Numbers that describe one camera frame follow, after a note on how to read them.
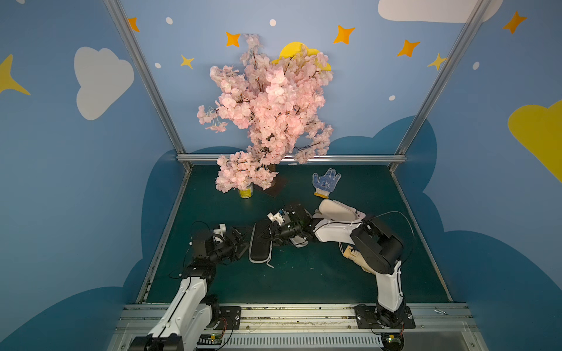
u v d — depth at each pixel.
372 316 0.75
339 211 1.00
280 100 0.57
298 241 0.86
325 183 1.15
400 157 1.17
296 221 0.75
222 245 0.72
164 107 0.96
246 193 1.07
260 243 0.82
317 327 0.73
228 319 0.74
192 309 0.52
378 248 0.51
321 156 0.93
